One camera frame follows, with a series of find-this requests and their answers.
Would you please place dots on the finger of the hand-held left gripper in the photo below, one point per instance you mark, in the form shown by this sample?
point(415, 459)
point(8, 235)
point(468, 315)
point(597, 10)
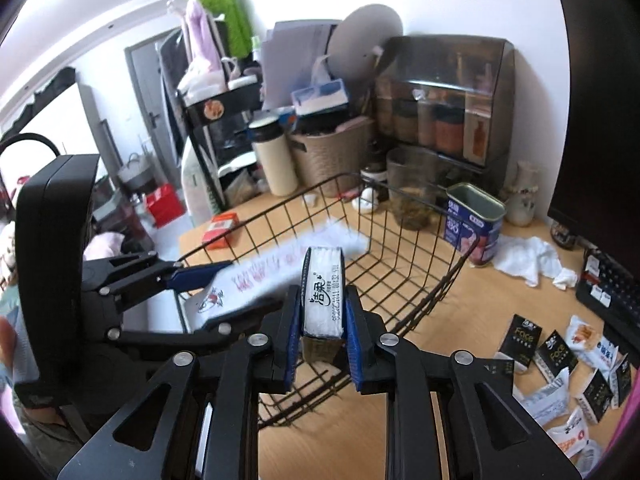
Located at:
point(197, 276)
point(215, 331)

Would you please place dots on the stack of white papers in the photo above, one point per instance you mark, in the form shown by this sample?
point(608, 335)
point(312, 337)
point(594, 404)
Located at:
point(292, 60)

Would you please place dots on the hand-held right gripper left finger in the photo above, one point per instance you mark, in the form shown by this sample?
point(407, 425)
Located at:
point(294, 345)

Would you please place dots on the red cardboard box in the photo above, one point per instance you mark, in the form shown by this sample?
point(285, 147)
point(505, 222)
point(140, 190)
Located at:
point(164, 205)

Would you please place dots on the pile of white snack packets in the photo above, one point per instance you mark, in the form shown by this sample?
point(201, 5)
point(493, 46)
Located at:
point(550, 402)

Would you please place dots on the cream thermos bottle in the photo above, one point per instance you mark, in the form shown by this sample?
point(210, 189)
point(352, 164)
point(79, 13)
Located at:
point(272, 160)

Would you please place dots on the pile of black tissue packets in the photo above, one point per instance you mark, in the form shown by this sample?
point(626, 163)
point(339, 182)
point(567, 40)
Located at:
point(521, 341)

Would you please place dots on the green plush cloth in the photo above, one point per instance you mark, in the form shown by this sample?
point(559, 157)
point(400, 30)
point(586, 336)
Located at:
point(225, 10)

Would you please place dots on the cream ceramic vase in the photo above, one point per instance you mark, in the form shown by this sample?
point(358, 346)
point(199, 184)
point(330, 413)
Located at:
point(521, 195)

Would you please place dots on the black keyboard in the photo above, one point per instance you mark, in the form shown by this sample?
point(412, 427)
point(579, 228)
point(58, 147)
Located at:
point(607, 285)

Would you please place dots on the brown spice cabinet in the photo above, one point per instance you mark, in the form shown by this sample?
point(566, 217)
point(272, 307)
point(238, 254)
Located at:
point(450, 100)

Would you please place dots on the black monitor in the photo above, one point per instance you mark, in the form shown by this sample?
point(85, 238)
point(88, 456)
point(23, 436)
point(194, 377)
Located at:
point(595, 110)

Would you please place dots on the black shelf rack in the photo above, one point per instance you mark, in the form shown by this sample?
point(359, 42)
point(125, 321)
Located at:
point(220, 110)

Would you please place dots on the round grey disc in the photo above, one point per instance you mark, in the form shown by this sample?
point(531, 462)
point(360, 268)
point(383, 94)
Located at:
point(362, 45)

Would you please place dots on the small white figurine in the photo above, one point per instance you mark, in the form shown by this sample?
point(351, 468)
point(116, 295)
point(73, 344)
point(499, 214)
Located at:
point(364, 201)

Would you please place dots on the pink garment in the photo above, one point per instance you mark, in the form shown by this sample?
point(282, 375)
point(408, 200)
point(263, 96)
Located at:
point(202, 40)

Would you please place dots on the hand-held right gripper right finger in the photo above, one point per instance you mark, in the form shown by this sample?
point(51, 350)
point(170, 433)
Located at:
point(354, 350)

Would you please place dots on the white bottle cap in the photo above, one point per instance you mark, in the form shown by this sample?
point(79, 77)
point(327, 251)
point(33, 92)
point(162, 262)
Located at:
point(311, 199)

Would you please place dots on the beige woven storage basket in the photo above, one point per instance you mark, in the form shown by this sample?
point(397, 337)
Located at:
point(330, 160)

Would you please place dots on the grey door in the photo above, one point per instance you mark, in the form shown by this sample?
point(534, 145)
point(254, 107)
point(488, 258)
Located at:
point(145, 95)

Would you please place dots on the single white-sided tissue packet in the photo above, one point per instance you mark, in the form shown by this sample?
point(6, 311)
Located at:
point(322, 300)

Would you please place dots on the clear glass jar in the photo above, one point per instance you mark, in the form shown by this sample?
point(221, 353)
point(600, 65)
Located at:
point(415, 185)

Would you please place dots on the blue tissue box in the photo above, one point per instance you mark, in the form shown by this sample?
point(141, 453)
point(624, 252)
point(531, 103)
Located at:
point(320, 96)
point(472, 230)

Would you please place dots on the small red box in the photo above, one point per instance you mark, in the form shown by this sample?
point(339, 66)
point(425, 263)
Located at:
point(220, 230)

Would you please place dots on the metal cooking pot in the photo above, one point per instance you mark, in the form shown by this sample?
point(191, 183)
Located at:
point(134, 172)

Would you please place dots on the white rice bag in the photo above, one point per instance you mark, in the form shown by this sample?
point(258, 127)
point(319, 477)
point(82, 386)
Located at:
point(202, 185)

